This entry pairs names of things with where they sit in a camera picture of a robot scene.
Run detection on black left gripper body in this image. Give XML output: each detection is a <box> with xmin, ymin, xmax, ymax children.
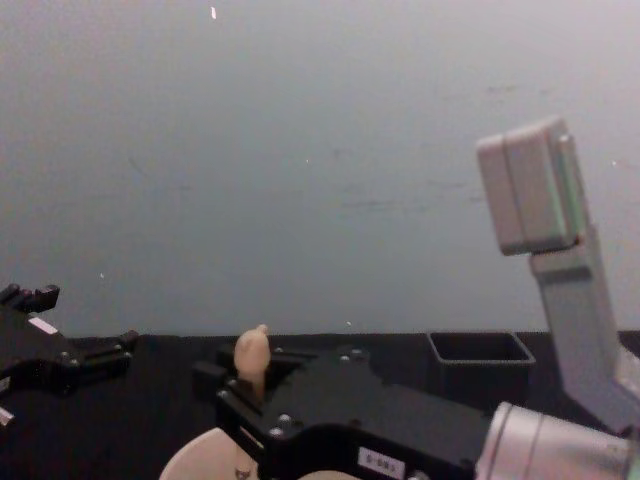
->
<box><xmin>0</xmin><ymin>298</ymin><xmax>85</xmax><ymax>398</ymax></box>

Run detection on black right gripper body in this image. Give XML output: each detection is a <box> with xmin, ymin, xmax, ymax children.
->
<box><xmin>258</xmin><ymin>348</ymin><xmax>495</xmax><ymax>480</ymax></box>

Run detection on black table cloth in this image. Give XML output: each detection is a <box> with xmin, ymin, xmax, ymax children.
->
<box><xmin>0</xmin><ymin>331</ymin><xmax>640</xmax><ymax>480</ymax></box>

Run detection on black rectangular bin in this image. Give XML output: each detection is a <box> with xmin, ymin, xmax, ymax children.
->
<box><xmin>426</xmin><ymin>331</ymin><xmax>538</xmax><ymax>402</ymax></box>

